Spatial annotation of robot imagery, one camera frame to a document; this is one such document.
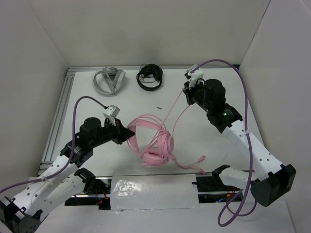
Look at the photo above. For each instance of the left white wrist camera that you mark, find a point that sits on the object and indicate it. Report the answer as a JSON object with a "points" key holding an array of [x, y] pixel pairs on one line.
{"points": [[111, 113]]}

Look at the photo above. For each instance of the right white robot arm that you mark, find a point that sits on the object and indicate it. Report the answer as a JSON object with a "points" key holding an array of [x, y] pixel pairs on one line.
{"points": [[271, 179]]}

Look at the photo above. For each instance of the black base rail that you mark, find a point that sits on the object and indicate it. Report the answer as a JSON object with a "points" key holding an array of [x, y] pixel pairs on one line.
{"points": [[209, 191]]}

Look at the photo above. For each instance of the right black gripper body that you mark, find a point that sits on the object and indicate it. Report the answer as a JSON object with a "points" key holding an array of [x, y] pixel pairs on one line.
{"points": [[195, 94]]}

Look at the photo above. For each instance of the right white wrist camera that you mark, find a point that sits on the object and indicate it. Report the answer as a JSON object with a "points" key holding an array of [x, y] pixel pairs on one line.
{"points": [[193, 74]]}

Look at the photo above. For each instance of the pink headphones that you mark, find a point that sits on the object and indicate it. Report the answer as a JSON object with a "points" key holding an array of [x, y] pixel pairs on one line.
{"points": [[160, 149]]}

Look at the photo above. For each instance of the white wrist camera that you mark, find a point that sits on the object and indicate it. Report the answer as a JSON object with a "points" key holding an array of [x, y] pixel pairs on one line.
{"points": [[111, 113], [193, 74]]}

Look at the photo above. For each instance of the grey white headphones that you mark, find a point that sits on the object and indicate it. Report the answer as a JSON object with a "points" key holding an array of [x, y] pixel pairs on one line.
{"points": [[113, 77]]}

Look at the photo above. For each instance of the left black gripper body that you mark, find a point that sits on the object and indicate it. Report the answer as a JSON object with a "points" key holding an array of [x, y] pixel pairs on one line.
{"points": [[108, 133]]}

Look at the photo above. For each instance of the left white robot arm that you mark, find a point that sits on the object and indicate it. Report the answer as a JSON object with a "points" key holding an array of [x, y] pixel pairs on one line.
{"points": [[64, 178]]}

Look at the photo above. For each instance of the white taped cover plate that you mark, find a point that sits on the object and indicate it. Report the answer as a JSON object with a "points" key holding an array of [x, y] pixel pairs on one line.
{"points": [[153, 192]]}

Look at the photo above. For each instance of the black headphones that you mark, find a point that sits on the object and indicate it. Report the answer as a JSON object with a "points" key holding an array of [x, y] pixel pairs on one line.
{"points": [[150, 73]]}

